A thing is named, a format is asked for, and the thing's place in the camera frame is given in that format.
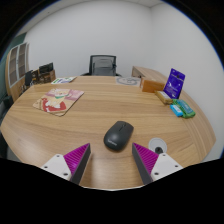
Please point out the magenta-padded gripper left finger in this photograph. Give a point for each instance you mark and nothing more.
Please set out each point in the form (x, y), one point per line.
(56, 164)

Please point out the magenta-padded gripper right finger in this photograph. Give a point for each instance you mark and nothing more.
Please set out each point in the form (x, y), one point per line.
(164, 164)

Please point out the black computer mouse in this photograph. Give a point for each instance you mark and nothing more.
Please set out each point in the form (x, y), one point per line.
(118, 136)

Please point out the cartoon dog print mouse pad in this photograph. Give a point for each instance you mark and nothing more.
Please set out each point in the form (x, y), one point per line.
(58, 101)

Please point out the small blue box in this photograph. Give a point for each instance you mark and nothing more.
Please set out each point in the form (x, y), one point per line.
(176, 110)

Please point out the green flat box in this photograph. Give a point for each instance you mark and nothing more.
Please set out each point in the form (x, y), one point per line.
(185, 109)

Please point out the tan flat box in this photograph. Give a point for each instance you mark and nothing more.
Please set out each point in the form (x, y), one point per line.
(163, 97)

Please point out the dark sofa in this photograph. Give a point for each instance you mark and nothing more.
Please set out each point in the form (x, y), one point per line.
(5, 106)

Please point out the orange-brown cardboard box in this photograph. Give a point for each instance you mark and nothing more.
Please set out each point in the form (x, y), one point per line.
(152, 86)

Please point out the purple packet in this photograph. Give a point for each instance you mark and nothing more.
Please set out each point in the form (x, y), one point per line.
(174, 83)

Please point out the white sticker sheet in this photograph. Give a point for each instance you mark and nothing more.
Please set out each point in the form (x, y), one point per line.
(63, 80)

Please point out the large brown printed carton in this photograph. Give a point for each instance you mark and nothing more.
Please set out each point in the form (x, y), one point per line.
(45, 77)

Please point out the small black chair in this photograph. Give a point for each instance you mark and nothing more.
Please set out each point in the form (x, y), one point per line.
(28, 78)

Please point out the wooden side desk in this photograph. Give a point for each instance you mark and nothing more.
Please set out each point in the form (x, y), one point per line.
(148, 72)

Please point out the black box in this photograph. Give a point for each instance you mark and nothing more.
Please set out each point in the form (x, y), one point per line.
(46, 68)

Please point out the wooden glass-door shelf cabinet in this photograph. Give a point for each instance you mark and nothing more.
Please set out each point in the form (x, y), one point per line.
(16, 68)

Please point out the black mesh office chair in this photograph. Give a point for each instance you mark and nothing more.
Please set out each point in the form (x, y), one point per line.
(102, 65)

